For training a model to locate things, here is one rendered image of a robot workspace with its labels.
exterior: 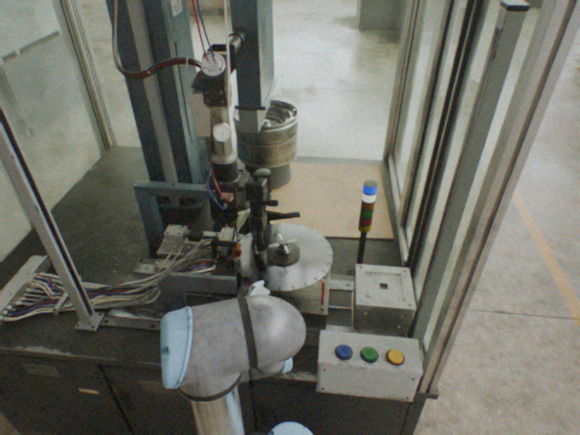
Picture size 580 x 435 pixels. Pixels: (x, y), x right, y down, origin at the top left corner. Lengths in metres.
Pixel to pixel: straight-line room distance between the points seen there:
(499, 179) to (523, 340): 1.86
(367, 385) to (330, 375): 0.11
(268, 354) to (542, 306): 2.35
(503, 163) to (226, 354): 0.58
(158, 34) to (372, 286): 1.15
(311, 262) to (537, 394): 1.47
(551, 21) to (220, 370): 0.71
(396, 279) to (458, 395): 1.01
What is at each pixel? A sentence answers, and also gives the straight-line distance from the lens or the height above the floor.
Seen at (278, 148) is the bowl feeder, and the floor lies 0.99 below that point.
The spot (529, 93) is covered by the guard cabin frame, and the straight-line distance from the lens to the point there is 0.80.
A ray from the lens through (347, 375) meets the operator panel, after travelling 1.25.
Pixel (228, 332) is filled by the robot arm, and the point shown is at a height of 1.38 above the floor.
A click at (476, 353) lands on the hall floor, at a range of 2.50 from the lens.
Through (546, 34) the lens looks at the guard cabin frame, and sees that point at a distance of 0.78.
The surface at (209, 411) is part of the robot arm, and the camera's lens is 0.79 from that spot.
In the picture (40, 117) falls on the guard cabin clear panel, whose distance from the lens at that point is 2.26.
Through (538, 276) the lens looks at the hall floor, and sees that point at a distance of 3.07.
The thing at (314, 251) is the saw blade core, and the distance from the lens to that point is 1.42.
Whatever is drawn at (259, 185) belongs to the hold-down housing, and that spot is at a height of 1.25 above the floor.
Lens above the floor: 1.91
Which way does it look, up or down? 38 degrees down
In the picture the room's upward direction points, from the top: straight up
